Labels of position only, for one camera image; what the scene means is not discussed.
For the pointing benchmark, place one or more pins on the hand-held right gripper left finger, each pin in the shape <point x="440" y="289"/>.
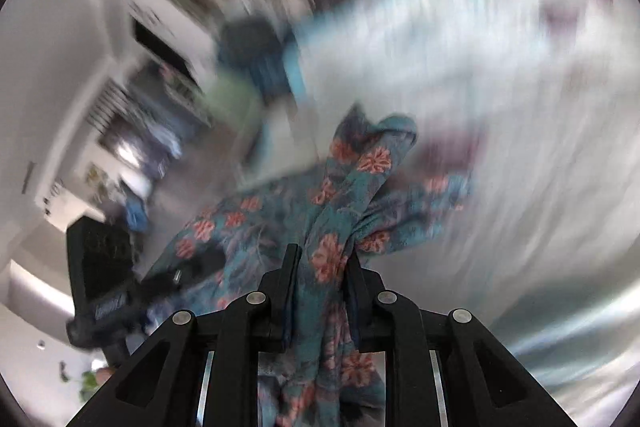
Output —
<point x="289" y="287"/>

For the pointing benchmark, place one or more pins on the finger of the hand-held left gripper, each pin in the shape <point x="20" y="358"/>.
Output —
<point x="200" y="263"/>

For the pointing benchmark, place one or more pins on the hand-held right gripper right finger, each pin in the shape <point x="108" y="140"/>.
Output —
<point x="356" y="297"/>

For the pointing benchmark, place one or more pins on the teal floral garment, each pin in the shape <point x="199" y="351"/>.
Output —
<point x="350" y="187"/>

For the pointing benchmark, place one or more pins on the blue denim clothes pile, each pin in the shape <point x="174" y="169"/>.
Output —
<point x="250" y="52"/>

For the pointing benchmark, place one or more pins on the green cushion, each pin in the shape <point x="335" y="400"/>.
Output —
<point x="225" y="99"/>

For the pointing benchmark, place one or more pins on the white seashell print quilt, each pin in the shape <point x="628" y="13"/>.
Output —
<point x="500" y="82"/>

